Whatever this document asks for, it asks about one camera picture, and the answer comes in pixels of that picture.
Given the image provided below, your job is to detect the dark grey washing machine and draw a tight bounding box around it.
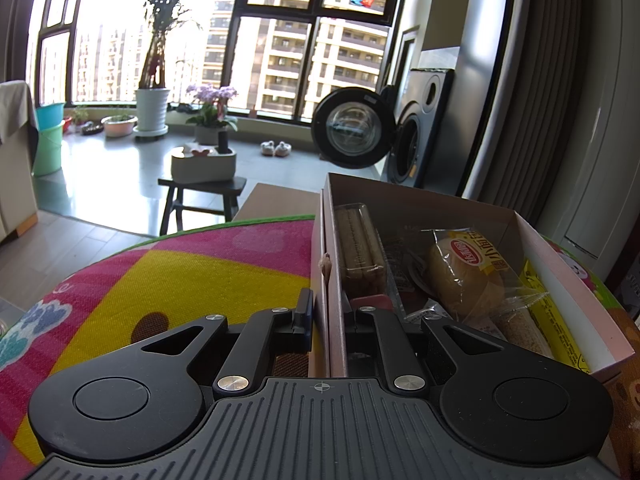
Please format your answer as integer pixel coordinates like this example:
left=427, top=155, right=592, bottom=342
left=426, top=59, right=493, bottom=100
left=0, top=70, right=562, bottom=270
left=382, top=68, right=454, bottom=188

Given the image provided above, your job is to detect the white air conditioner unit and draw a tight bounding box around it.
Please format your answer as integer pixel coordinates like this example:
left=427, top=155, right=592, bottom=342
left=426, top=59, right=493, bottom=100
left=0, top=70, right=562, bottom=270
left=537, top=0, right=639, bottom=278

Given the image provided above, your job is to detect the pink flowering potted plant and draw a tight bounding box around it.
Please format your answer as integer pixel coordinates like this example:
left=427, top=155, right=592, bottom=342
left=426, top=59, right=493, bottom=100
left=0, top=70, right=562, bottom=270
left=186, top=84, right=238, bottom=153

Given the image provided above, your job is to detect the tall plant white pot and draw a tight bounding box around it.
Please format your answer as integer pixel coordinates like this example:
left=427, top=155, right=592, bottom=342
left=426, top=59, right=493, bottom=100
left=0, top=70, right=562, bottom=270
left=134, top=0, right=183, bottom=140

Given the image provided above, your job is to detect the round washing machine door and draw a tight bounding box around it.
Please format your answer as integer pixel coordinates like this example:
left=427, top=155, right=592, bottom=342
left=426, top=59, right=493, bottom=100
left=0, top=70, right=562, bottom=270
left=310, top=87, right=397, bottom=169

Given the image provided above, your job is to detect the wafer biscuit clear packet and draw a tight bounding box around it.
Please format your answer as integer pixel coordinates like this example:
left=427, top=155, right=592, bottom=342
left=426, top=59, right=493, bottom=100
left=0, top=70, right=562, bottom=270
left=334, top=204, right=387, bottom=299

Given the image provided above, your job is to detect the beige cloth covered chair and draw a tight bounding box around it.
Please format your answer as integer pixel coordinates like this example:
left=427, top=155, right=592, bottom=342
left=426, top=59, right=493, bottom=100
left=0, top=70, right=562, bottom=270
left=0, top=80, right=37, bottom=240

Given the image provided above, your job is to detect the yellow bread bun packet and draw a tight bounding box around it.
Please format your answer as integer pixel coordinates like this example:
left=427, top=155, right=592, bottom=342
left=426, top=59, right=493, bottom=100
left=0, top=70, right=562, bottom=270
left=421, top=228, right=547, bottom=322

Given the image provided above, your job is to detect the yellow cheese stick packet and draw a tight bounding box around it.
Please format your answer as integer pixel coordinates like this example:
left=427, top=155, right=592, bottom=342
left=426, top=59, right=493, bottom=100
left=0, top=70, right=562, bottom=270
left=521, top=259, right=591, bottom=374

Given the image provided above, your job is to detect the green plastic bucket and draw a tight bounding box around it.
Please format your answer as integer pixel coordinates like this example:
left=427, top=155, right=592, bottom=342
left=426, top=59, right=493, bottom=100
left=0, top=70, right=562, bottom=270
left=32, top=103, right=64, bottom=177

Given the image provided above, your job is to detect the dark wooden stool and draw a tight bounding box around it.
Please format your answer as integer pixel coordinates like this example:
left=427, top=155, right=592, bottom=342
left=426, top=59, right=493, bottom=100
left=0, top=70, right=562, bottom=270
left=157, top=177, right=247, bottom=236

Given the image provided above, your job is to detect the pink shallow plant bowl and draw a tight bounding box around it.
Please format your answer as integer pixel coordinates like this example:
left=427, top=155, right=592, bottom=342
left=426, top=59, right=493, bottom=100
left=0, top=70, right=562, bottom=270
left=101, top=114, right=137, bottom=139

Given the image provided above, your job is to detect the pink cardboard box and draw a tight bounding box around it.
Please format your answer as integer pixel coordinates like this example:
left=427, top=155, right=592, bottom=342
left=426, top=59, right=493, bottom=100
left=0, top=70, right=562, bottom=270
left=232, top=171, right=637, bottom=384

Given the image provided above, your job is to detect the white slippers pair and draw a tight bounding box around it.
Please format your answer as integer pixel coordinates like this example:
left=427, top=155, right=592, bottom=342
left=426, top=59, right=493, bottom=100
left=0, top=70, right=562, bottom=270
left=260, top=141, right=292, bottom=157

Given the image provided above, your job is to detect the colourful cartoon play mat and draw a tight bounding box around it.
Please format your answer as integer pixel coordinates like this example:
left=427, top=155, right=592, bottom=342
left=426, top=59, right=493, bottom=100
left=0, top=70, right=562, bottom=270
left=0, top=217, right=314, bottom=479

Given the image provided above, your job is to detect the small beige snack packet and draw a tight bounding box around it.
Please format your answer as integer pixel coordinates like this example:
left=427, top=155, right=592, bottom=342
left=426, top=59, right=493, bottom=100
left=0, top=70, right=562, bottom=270
left=492, top=308, right=553, bottom=359

